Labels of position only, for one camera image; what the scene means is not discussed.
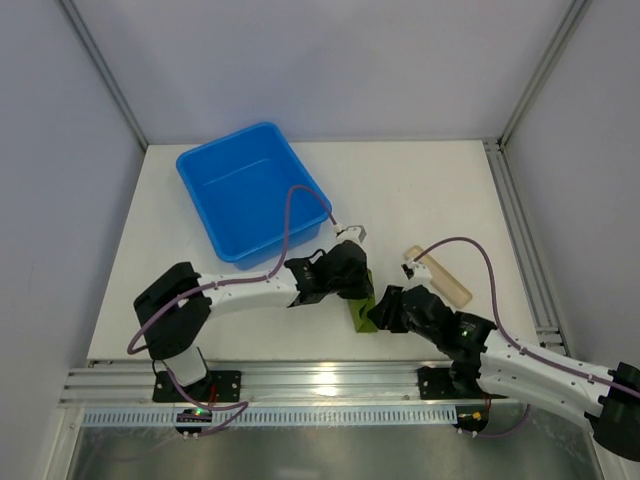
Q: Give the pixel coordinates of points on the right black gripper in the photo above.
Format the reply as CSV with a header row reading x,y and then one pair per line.
x,y
395,310

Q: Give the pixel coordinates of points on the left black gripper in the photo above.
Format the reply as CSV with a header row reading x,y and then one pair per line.
x,y
357,282

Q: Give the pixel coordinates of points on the green paper napkin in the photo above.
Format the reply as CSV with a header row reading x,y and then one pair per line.
x,y
362,315

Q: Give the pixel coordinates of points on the beige cutlery tray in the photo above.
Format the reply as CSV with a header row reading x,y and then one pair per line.
x,y
443,282

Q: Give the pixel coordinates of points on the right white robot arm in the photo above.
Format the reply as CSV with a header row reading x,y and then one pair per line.
x,y
602,401

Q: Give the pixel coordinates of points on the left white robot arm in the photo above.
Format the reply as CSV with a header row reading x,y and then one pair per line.
x,y
173,310

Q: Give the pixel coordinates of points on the blue plastic bin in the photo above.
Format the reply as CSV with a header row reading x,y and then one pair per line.
x,y
248,188

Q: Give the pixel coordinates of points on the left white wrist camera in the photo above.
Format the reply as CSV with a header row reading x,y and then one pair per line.
x,y
352,233

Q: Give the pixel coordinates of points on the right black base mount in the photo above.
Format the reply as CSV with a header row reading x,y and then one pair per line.
x,y
434,382

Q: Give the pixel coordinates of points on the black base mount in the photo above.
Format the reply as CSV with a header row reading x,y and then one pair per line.
x,y
218,386
434,382

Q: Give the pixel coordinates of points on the white slotted cable duct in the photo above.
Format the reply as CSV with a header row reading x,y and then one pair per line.
x,y
274,416

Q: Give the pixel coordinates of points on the right aluminium side rail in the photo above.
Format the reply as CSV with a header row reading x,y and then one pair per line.
x,y
542,305

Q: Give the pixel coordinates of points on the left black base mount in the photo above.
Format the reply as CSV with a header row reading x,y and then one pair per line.
x,y
218,386

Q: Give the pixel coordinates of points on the aluminium front rail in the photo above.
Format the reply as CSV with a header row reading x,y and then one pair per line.
x,y
123,383

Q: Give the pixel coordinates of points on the right aluminium frame post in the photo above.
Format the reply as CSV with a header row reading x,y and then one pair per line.
x,y
567,27

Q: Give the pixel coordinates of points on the aluminium frame post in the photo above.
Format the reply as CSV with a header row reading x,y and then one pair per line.
x,y
567,27
81,30

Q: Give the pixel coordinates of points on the left aluminium frame post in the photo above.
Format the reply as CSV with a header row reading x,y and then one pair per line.
x,y
81,30

